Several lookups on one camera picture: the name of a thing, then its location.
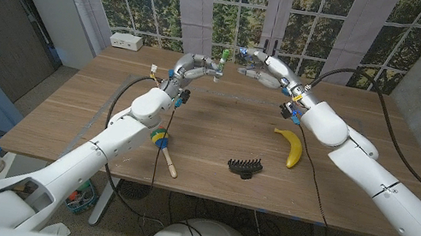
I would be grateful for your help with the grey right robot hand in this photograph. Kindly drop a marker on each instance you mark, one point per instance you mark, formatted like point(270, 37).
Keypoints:
point(283, 76)

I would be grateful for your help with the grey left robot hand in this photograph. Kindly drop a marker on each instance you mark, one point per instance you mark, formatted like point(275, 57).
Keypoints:
point(186, 70)

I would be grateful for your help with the green and white marker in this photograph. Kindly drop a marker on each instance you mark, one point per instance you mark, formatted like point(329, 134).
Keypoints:
point(219, 72)

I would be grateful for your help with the green marker cap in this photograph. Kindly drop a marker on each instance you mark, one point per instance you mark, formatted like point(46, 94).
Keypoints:
point(225, 54)

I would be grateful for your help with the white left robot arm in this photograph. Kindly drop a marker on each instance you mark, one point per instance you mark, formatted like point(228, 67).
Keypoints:
point(67, 166)

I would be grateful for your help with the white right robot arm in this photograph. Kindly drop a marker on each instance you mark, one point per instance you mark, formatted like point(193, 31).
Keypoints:
point(378, 178)

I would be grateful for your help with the yellow toy banana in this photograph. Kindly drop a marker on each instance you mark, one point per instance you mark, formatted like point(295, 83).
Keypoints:
point(295, 148)

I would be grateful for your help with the colourful striped wooden maraca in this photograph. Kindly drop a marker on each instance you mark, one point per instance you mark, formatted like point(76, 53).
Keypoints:
point(163, 140)

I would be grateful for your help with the teal basket of toy eggs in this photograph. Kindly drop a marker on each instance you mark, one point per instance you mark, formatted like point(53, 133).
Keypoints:
point(85, 200)

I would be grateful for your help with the white power strip box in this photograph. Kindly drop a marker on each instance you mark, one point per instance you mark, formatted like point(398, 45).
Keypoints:
point(126, 41)

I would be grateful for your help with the printed window backdrop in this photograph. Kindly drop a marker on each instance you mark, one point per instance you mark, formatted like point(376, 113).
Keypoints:
point(213, 5)

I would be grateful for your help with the black comb brush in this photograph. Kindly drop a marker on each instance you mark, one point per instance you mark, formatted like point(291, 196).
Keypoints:
point(245, 167)

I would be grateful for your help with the black round floor base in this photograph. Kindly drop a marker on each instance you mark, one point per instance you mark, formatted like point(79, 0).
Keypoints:
point(134, 190)

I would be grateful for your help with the white crumpled paper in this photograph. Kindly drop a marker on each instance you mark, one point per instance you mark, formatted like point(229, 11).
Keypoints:
point(56, 230)

